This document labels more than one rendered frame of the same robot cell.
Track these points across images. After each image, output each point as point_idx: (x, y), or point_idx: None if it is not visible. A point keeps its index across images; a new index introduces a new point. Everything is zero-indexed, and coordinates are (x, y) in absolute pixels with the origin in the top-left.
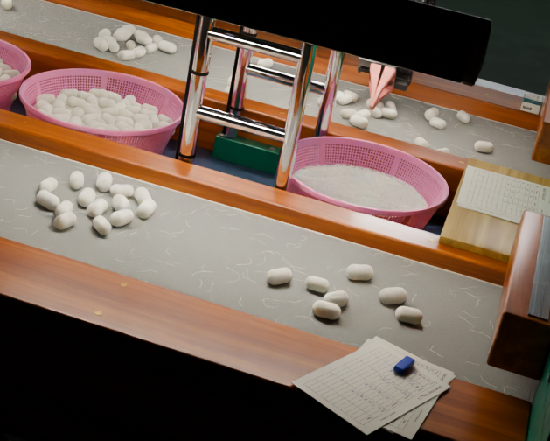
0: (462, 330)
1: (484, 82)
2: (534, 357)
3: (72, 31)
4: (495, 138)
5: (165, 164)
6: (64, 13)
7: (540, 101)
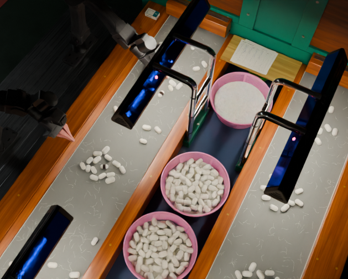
0: None
1: (68, 13)
2: None
3: (86, 192)
4: None
5: (253, 165)
6: (56, 195)
7: (155, 10)
